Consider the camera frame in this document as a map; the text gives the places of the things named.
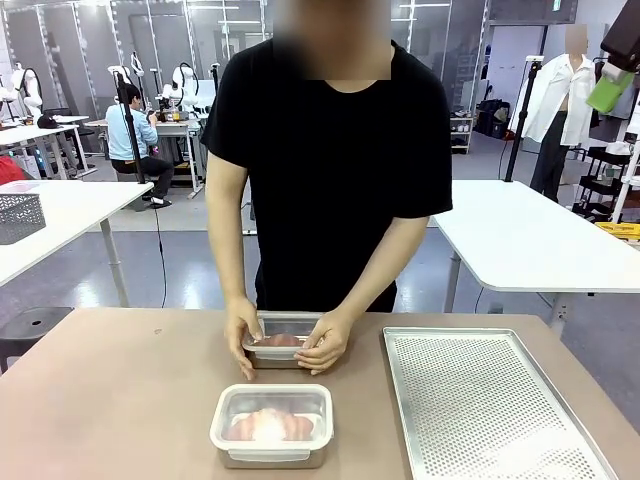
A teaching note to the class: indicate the large translucent clip-lock lid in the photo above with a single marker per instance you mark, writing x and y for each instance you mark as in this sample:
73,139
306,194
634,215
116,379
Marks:
219,430

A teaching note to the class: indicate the person's right hand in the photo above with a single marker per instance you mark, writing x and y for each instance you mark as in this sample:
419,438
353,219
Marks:
240,330

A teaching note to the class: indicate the seated person in blue shirt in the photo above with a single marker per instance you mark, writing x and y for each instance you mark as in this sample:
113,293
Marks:
127,130

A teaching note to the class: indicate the white desk with equipment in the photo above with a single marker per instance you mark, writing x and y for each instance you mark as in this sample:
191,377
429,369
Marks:
170,127

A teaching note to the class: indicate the person in black t-shirt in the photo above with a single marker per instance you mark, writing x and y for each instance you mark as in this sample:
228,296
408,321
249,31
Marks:
330,165

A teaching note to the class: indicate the yellow crate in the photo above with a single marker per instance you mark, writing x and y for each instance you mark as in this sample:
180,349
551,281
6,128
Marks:
620,231

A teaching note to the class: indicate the small steel rectangular container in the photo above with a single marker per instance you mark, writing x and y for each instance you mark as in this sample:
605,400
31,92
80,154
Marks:
272,362

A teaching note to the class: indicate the person's left forearm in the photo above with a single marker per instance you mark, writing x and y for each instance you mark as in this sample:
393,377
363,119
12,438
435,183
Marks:
380,270

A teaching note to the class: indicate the black tripod pole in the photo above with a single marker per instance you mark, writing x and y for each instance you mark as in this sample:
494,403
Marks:
131,130

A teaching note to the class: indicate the person's right forearm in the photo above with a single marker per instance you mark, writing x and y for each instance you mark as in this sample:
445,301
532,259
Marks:
232,260

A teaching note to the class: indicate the perforated metal baking tray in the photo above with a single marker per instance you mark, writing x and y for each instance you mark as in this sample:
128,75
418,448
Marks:
495,415

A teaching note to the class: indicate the white table with grey basket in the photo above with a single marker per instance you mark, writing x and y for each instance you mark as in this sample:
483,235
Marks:
65,220

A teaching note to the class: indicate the grey perforated basket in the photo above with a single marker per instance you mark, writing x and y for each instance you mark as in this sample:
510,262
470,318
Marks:
20,217

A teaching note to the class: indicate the black round stool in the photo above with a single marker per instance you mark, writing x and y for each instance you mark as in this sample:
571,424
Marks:
30,325

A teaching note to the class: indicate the person's left hand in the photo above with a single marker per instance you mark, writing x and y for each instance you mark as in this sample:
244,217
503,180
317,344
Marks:
327,345

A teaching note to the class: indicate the black utility cart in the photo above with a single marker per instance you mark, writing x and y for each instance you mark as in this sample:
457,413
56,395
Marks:
600,175

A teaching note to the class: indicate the white table with rounded corner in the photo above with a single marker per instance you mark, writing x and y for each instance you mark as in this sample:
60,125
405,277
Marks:
530,235

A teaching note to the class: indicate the small translucent clip-lock lid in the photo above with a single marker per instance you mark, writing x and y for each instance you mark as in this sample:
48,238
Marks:
272,351

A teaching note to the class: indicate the black cap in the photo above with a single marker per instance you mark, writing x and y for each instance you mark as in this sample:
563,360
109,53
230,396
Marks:
47,121

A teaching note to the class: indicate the golden croissant with dark stripes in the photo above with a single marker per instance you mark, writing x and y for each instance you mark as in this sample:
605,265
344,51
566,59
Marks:
272,425

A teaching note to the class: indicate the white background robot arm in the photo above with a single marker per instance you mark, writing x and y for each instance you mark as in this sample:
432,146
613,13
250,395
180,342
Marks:
27,87
182,85

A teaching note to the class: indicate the white background desk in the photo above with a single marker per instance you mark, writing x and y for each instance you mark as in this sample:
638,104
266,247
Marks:
40,135

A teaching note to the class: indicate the black bag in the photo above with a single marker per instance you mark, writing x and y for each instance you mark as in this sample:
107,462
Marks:
492,117

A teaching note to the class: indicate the white shoe rack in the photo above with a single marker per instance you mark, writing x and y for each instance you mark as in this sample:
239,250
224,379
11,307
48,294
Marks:
462,132

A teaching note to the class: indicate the black light stand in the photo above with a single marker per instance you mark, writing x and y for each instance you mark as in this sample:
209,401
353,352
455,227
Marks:
520,120

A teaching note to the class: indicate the red cloth object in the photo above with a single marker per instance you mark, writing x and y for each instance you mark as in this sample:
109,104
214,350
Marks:
12,170

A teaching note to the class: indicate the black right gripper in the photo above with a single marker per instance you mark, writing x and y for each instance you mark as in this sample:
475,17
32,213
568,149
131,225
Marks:
625,35

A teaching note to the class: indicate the large steel rectangular container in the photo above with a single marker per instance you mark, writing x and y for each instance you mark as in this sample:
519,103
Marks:
272,460

